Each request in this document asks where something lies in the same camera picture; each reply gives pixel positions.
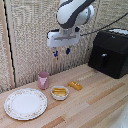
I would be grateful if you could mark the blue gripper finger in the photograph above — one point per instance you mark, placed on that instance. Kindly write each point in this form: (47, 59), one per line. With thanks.
(68, 51)
(56, 53)

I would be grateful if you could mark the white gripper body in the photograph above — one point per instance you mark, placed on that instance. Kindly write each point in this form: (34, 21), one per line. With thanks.
(63, 38)

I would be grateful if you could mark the yellow food block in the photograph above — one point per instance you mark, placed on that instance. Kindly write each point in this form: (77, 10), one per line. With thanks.
(75, 85)

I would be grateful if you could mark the black air fryer drawer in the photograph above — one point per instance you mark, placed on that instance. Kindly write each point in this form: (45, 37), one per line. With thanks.
(104, 60)

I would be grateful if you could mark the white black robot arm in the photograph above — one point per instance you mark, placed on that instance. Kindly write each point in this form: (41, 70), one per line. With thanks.
(71, 13)

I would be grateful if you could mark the beige woven folding screen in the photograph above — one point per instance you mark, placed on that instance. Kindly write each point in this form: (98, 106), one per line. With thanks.
(30, 40)

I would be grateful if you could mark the pink cup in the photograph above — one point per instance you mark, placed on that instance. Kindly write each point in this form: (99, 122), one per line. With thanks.
(43, 80)

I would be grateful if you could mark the yellow food in bowl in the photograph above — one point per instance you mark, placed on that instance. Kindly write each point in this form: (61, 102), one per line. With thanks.
(59, 91)

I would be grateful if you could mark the small white bowl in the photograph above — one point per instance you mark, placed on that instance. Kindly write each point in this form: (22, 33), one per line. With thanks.
(59, 96)

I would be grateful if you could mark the white floral-rim plate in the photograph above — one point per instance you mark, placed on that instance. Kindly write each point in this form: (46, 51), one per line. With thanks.
(25, 103)

